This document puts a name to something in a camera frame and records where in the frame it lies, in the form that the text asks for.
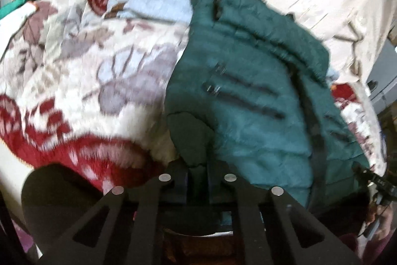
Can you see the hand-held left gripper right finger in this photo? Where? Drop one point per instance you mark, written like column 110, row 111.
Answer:
column 215, row 184

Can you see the light blue cloth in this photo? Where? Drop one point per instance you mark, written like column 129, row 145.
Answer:
column 155, row 4

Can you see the grey cabinet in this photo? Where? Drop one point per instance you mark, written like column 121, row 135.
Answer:
column 387, row 66

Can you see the floral red and white blanket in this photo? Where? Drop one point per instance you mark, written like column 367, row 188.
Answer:
column 77, row 81

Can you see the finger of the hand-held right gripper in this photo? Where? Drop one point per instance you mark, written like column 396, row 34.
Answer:
column 361, row 172

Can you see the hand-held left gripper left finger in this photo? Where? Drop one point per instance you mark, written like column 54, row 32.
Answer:
column 181, row 184

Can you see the green puffer jacket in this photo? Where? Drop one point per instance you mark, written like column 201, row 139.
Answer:
column 248, row 128

